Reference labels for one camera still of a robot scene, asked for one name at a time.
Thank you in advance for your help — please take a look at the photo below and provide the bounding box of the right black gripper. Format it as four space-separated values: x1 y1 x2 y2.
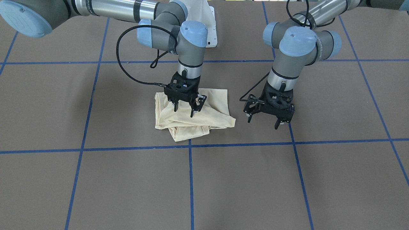
165 72 207 118

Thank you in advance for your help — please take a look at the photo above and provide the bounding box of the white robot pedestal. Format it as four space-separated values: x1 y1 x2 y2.
182 0 218 48

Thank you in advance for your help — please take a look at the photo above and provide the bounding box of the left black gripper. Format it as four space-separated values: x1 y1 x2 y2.
243 83 295 130

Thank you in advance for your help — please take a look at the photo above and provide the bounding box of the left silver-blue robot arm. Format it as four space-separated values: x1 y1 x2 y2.
240 0 408 129

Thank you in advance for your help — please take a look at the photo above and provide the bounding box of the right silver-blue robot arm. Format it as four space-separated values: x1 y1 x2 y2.
0 0 208 116

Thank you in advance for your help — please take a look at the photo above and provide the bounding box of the beige long-sleeve printed shirt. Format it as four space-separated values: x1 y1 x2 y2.
155 88 236 142

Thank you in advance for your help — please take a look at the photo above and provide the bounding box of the brown table mat with blue grid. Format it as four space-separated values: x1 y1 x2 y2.
0 1 409 230

